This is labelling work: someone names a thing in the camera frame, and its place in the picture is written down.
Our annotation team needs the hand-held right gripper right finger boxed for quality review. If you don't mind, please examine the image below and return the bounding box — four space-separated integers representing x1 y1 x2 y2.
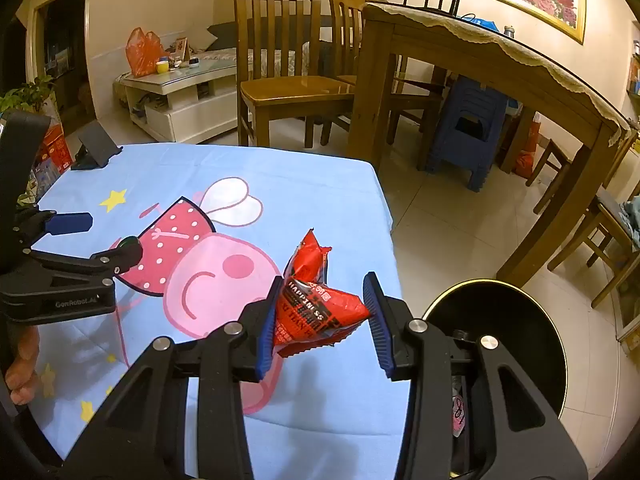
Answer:
363 271 589 480

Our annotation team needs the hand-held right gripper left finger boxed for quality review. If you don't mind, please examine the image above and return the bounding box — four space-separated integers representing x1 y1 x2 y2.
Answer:
65 275 286 480

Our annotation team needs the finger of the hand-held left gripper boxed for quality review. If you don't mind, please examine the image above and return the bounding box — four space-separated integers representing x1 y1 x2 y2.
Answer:
29 236 145 281
16 207 94 249

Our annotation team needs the red snack packet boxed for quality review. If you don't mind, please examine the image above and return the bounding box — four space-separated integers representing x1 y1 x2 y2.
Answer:
272 228 372 359

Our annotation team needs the black bin with gold rim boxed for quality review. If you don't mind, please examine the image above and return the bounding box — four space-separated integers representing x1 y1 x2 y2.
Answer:
421 279 569 479

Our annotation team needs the person's left hand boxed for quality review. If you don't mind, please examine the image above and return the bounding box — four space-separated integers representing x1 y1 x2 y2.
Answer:
4 326 42 407

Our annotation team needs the red cardboard box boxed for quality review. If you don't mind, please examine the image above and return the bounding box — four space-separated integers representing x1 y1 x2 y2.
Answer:
39 123 74 174

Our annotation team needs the black folding phone stand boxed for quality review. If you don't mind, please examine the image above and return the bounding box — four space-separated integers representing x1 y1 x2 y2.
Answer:
70 120 124 171

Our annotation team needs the pink printed packet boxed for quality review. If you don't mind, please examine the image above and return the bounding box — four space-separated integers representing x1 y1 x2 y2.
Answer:
451 379 472 439

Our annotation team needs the green potted plant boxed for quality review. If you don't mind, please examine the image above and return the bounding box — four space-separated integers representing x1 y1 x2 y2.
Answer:
0 75 56 114

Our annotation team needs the blue cartoon tablecloth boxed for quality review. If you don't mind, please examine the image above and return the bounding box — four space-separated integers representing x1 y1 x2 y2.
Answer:
29 142 404 461

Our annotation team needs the white coffee table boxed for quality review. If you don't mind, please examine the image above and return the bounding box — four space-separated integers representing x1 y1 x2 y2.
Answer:
113 54 242 145

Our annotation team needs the orange plastic bag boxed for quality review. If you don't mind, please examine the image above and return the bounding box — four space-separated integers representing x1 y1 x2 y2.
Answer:
124 27 166 79

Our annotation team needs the stack of blue plastic stools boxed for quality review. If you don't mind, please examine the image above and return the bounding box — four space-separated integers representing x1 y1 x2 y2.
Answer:
424 75 512 193

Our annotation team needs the red bag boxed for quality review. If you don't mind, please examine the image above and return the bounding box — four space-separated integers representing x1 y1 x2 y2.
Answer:
514 152 539 179

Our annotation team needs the wooden slat-back chair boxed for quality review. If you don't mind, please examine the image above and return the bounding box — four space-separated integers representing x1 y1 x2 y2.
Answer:
233 0 357 149
320 0 447 148

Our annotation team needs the grey sofa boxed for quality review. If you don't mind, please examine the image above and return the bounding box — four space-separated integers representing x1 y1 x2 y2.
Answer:
199 15 362 84

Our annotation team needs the wooden chair with grey cushion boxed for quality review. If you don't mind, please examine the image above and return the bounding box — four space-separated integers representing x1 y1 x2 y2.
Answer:
547 130 640 309

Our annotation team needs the wooden dining table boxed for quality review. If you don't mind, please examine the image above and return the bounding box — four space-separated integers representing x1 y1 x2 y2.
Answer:
347 2 639 287

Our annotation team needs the cream lace table cover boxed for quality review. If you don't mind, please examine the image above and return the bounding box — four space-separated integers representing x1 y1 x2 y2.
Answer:
364 1 634 137

